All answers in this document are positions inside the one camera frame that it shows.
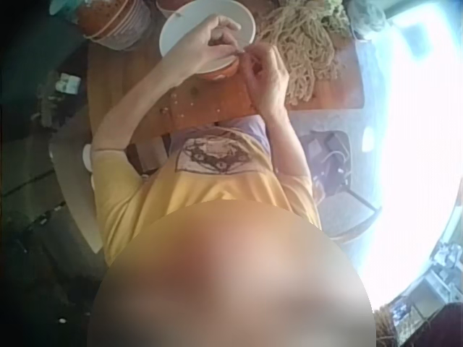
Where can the small box on floor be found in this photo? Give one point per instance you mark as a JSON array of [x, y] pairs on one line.
[[68, 85]]

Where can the white plate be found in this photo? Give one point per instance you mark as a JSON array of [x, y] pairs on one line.
[[238, 18]]

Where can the person's right hand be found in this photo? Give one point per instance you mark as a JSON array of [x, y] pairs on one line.
[[269, 81]]

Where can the teal container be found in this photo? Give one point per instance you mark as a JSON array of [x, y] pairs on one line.
[[61, 5]]

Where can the person's legs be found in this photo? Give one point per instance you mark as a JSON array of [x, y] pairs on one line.
[[249, 127]]

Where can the person's left hand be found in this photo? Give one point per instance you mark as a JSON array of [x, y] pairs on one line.
[[197, 43]]

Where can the orange bowl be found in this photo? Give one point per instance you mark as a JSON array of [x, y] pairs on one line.
[[221, 73]]

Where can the scattered small white beads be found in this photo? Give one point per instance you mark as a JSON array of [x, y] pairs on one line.
[[177, 108]]

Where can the grey yarn ball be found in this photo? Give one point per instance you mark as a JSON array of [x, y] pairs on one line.
[[367, 16]]

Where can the cluttered shelf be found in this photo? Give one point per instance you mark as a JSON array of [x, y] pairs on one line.
[[427, 289]]

